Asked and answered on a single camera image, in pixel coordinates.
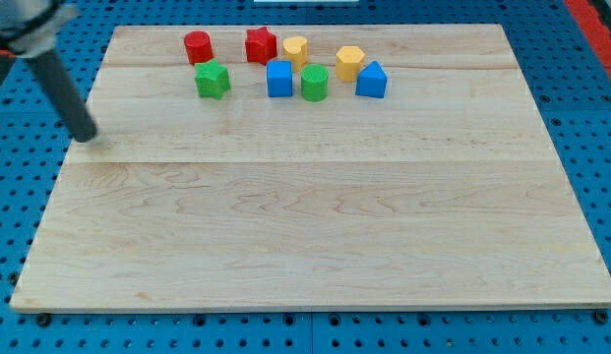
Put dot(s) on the grey robot arm end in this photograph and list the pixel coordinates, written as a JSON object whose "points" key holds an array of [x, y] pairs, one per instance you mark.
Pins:
{"points": [[28, 28]]}

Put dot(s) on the yellow hexagon block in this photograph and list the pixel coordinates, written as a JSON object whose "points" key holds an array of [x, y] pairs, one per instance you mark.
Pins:
{"points": [[349, 62]]}

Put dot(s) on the green cylinder block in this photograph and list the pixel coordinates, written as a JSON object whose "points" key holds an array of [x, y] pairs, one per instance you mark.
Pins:
{"points": [[314, 82]]}

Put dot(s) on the blue cube block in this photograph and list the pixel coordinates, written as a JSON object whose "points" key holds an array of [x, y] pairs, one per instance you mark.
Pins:
{"points": [[279, 79]]}

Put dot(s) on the blue triangle block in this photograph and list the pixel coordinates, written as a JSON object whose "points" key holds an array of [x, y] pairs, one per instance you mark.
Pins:
{"points": [[372, 81]]}

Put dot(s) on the yellow heart block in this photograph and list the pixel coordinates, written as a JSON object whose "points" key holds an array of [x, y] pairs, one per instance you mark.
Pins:
{"points": [[295, 50]]}

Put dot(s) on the green star block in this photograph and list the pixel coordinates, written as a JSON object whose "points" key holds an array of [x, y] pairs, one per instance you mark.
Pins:
{"points": [[211, 79]]}

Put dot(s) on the red star block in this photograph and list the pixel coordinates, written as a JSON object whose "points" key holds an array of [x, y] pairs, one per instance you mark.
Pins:
{"points": [[260, 45]]}

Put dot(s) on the light wooden board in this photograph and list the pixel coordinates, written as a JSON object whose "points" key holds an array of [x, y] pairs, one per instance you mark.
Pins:
{"points": [[445, 195]]}

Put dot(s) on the red cylinder block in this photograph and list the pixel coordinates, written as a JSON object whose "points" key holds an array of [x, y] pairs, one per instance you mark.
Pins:
{"points": [[198, 46]]}

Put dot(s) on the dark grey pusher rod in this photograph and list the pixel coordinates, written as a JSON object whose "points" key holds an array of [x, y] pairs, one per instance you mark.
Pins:
{"points": [[53, 78]]}

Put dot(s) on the red strip at edge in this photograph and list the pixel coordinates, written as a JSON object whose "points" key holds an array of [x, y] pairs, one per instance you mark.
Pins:
{"points": [[589, 16]]}

